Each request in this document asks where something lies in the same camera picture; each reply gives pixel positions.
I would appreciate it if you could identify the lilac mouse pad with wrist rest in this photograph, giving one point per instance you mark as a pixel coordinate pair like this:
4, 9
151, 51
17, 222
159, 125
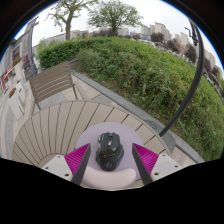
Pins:
110, 180

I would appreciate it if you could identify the tall grey sign board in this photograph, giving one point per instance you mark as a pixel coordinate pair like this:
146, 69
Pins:
26, 56

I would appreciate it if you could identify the distant apartment buildings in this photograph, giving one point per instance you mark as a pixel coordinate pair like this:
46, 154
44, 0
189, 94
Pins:
160, 30

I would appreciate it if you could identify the black computer mouse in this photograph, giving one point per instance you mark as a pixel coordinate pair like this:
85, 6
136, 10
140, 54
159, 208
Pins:
109, 153

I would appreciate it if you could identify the bare-trunk tree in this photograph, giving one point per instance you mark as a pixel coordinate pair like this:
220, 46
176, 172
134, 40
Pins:
68, 26

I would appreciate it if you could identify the white planter box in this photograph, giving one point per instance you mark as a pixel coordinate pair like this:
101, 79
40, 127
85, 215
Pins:
16, 103

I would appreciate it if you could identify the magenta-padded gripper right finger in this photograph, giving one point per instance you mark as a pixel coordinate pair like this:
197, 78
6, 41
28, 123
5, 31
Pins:
165, 164

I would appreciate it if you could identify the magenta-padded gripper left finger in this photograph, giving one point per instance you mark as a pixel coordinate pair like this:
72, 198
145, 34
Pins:
60, 165

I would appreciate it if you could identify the round leafy tree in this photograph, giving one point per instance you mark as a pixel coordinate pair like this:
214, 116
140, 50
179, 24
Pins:
113, 15

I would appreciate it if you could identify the brown slatted chair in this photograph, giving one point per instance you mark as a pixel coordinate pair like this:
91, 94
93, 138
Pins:
51, 83

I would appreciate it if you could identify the black curved pole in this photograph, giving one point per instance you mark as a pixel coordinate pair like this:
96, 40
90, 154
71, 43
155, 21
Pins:
196, 76

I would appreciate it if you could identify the green hedge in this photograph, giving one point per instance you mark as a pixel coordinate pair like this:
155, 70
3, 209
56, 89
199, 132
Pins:
143, 70

